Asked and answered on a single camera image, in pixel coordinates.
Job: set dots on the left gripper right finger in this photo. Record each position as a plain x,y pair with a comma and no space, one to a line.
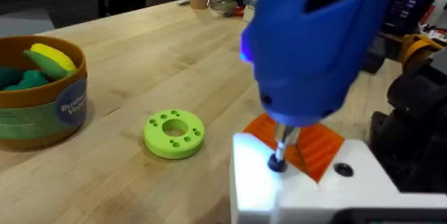
359,171

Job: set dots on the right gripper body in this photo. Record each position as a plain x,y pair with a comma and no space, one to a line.
415,119

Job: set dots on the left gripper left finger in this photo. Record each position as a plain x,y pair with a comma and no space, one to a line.
253,182

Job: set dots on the blue electric screwdriver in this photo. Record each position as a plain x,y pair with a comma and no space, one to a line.
307,49

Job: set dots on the yellow and black tool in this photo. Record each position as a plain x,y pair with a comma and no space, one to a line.
417,47

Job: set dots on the green disc with holes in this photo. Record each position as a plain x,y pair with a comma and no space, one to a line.
174,145

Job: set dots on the black box with print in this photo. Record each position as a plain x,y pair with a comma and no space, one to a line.
408,4

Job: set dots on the small white box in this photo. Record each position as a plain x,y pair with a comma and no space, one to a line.
248,9

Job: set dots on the orange tub with toy vegetables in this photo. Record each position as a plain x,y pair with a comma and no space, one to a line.
38,91

